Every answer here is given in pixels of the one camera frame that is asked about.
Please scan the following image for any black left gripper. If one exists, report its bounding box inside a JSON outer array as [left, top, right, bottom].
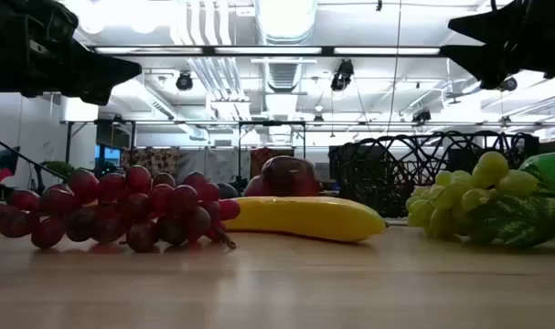
[[0, 0, 143, 107]]

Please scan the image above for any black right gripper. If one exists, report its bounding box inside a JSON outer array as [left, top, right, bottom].
[[440, 0, 555, 90]]

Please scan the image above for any red grape bunch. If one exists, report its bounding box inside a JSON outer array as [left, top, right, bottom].
[[0, 164, 241, 254]]

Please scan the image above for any green apple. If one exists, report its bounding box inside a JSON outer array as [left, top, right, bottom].
[[518, 152, 555, 197]]

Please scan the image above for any green grape bunch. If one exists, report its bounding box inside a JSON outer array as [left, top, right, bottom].
[[404, 150, 555, 250]]

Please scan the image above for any dark round plum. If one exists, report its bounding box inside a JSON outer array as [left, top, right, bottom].
[[215, 181, 240, 200]]

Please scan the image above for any dark red apple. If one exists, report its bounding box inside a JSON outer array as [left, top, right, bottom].
[[261, 154, 323, 197]]

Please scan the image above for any yellow banana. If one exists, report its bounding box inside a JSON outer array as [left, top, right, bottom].
[[224, 196, 389, 243]]

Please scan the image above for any lit computer monitor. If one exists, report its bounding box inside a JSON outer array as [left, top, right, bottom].
[[93, 144, 122, 168]]

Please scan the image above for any green potted plant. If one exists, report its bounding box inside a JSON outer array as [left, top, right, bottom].
[[41, 159, 76, 180]]

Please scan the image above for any dark computer monitor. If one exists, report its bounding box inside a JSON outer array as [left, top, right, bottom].
[[0, 146, 21, 175]]

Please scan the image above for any black metal rack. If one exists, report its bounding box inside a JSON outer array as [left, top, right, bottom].
[[64, 119, 308, 184]]

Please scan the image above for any long ceiling light bar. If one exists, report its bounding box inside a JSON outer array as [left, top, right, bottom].
[[89, 45, 443, 57]]

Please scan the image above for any silver ventilation duct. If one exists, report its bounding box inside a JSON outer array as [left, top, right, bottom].
[[253, 0, 319, 92]]

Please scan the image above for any black wire basket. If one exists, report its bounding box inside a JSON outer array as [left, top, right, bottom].
[[327, 131, 541, 218]]

